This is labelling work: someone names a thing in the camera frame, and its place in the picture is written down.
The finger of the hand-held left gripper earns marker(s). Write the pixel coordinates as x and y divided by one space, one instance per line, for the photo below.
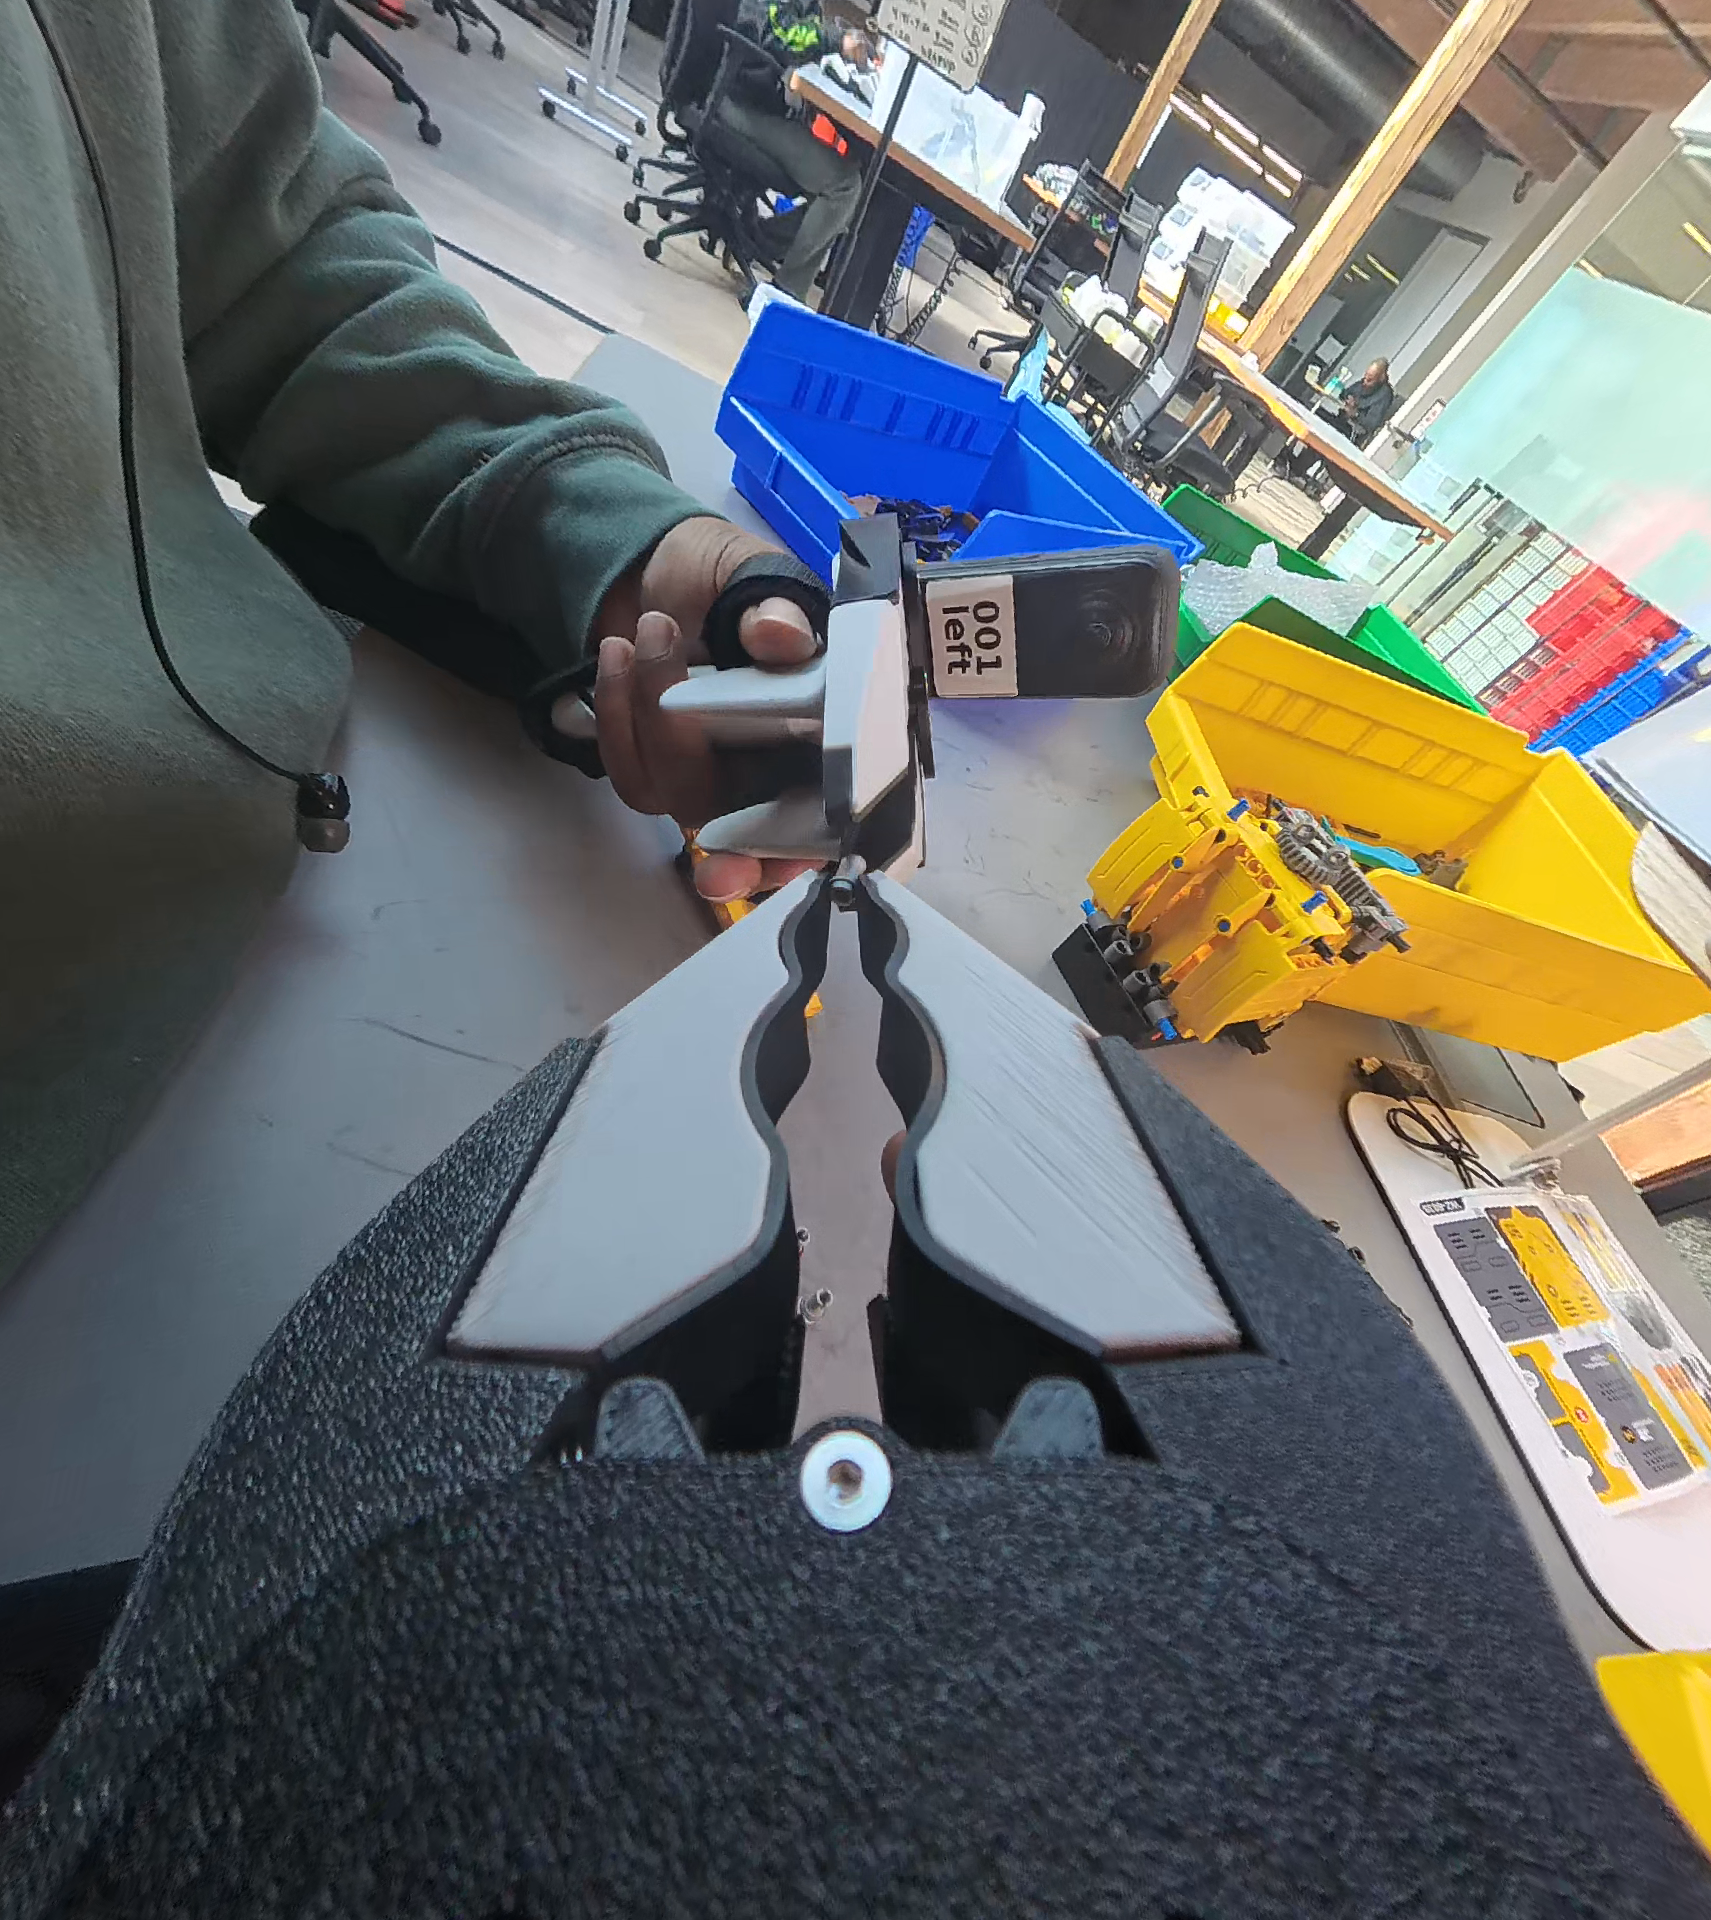
873 721
925 812

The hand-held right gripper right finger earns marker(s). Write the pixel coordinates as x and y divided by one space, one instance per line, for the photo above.
1066 1198

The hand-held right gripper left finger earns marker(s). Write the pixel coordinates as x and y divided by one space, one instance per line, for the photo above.
629 1198

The yellow lego panel piece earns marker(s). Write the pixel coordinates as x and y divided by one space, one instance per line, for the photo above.
728 909

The yellow lego vehicle model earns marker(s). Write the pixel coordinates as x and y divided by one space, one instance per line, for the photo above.
1215 917

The teal lego piece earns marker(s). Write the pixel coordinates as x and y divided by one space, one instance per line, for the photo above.
1374 858

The lego instruction sheet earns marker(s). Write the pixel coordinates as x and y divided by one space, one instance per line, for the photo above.
1543 1289

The person's right hand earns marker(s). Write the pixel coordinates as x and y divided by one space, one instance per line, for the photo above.
896 1168

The person's left hand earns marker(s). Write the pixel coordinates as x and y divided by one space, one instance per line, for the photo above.
646 721

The clear bubble wrap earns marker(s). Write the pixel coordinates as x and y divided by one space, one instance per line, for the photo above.
1246 593

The green plastic bin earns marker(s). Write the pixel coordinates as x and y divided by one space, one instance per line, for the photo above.
1215 518
1408 648

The dark blue yellow object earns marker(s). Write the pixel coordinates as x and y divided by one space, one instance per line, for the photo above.
930 523

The black office chair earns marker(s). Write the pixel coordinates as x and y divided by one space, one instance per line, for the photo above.
689 166
1171 376
390 74

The blue plastic bin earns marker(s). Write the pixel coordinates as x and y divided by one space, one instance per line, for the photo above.
856 405

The wooden office desk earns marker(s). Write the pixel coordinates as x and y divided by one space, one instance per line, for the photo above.
1337 435

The black utility cart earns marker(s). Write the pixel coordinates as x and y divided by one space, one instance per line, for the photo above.
1080 301

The large yellow plastic bin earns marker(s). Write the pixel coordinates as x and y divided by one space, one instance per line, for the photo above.
1396 721

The small dark brown object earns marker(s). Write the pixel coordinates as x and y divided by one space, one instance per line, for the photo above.
1391 1075

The grey small parts cabinet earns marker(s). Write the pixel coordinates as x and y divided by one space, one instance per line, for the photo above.
1500 586

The grey flat device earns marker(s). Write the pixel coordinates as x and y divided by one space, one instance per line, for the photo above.
1487 1074

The cluttered office desk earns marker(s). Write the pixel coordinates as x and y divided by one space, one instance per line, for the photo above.
944 181

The stack of red bins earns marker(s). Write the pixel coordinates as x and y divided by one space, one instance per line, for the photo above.
1591 648

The stack of blue bins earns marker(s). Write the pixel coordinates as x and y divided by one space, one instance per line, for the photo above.
1635 709

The white board on stand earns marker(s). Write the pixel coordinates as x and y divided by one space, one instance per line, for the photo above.
944 20

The instruction sheet on white stand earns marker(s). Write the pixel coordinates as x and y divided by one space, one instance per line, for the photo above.
1697 1576

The person's green sweatshirt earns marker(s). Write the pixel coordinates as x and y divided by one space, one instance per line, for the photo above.
46 599

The wooden support post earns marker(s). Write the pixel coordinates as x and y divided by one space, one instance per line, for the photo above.
1381 181
1162 92

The white table frame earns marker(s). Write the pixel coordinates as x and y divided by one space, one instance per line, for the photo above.
611 59

